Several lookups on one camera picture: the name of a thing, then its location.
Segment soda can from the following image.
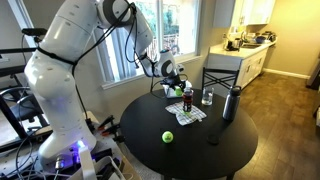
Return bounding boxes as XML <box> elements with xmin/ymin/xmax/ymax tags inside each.
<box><xmin>182</xmin><ymin>87</ymin><xmax>194</xmax><ymax>113</ymax></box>

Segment black base cable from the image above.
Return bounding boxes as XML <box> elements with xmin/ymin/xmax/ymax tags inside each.
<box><xmin>73</xmin><ymin>83</ymin><xmax>92</xmax><ymax>129</ymax></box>

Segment round black table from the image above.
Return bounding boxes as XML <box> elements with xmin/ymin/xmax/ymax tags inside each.
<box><xmin>119</xmin><ymin>88</ymin><xmax>259</xmax><ymax>180</ymax></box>

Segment black metal chair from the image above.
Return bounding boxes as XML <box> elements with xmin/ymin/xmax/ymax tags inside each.
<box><xmin>201</xmin><ymin>66</ymin><xmax>240</xmax><ymax>92</ymax></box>

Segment black orange spring clamp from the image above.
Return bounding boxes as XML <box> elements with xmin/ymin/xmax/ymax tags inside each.
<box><xmin>101</xmin><ymin>123</ymin><xmax>121</xmax><ymax>137</ymax></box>
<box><xmin>97</xmin><ymin>114</ymin><xmax>116</xmax><ymax>131</ymax></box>
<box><xmin>111</xmin><ymin>132</ymin><xmax>126</xmax><ymax>144</ymax></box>

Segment dark metal water bottle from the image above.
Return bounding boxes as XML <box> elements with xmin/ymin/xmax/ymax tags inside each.
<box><xmin>222</xmin><ymin>85</ymin><xmax>242</xmax><ymax>122</ymax></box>

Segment dark countertop appliance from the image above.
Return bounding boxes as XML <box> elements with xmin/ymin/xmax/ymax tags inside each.
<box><xmin>225</xmin><ymin>32</ymin><xmax>245</xmax><ymax>52</ymax></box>

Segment black camera on stand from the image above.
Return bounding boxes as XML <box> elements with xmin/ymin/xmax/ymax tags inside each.
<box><xmin>21</xmin><ymin>27</ymin><xmax>49</xmax><ymax>43</ymax></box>

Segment white window frame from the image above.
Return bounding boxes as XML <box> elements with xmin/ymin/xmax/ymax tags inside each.
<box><xmin>8</xmin><ymin>0</ymin><xmax>203</xmax><ymax>91</ymax></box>

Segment clear glass mug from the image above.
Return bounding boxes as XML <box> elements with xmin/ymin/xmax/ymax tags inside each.
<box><xmin>201</xmin><ymin>86</ymin><xmax>215</xmax><ymax>107</ymax></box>

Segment dark countertop dishes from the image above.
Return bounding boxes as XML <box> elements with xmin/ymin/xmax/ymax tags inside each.
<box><xmin>254</xmin><ymin>30</ymin><xmax>278</xmax><ymax>45</ymax></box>

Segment white vertical blinds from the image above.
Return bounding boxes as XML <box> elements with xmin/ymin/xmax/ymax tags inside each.
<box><xmin>94</xmin><ymin>28</ymin><xmax>149</xmax><ymax>84</ymax></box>

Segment white kitchen counter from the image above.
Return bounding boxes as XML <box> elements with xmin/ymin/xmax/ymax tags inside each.
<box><xmin>207</xmin><ymin>39</ymin><xmax>278</xmax><ymax>90</ymax></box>

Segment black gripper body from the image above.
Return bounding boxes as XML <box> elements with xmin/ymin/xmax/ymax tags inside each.
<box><xmin>159</xmin><ymin>74</ymin><xmax>184</xmax><ymax>90</ymax></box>

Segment white upper cabinets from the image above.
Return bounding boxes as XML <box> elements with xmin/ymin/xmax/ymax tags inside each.
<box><xmin>213</xmin><ymin>0</ymin><xmax>277</xmax><ymax>29</ymax></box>

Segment black metal cart frame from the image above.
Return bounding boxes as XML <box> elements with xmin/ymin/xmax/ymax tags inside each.
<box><xmin>0</xmin><ymin>46</ymin><xmax>52</xmax><ymax>155</ymax></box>

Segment white plastic basket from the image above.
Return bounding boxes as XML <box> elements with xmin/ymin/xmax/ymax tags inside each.
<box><xmin>162</xmin><ymin>79</ymin><xmax>194</xmax><ymax>100</ymax></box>

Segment black round lid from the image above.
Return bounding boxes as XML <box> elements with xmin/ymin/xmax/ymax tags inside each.
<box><xmin>206</xmin><ymin>133</ymin><xmax>221</xmax><ymax>146</ymax></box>

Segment checkered dish cloth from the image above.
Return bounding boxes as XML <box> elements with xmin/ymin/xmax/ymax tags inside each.
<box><xmin>164</xmin><ymin>101</ymin><xmax>208</xmax><ymax>127</ymax></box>

